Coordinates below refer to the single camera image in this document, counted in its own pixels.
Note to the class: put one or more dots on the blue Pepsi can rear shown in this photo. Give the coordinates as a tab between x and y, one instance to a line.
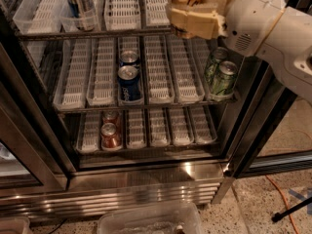
129	58

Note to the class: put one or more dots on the stainless steel fridge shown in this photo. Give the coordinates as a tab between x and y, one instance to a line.
177	140

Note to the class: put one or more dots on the blue pepsi can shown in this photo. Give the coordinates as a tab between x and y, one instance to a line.
128	78
129	58

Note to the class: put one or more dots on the green can rear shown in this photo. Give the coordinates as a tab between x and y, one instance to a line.
216	57

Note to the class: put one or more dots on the red can rear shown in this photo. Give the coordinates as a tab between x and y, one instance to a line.
111	117

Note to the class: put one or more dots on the black stand leg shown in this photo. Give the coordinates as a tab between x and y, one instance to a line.
278	216

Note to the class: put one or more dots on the blue Pepsi can front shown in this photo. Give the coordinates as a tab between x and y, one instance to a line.
128	78

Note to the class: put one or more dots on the red can front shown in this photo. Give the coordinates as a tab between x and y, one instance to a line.
110	136

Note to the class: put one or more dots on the red can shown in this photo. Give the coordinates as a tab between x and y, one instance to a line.
110	136
111	117

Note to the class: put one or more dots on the clear plastic bin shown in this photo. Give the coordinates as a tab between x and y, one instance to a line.
161	218

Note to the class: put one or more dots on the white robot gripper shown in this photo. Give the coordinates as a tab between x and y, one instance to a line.
252	21

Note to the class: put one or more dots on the green can front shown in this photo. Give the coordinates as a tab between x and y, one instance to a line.
224	79

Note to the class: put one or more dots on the silver blue tall can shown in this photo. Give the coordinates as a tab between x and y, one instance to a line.
84	14

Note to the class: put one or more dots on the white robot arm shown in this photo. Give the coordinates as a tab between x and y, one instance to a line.
288	50

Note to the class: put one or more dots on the green can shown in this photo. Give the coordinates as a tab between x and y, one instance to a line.
224	79
216	57

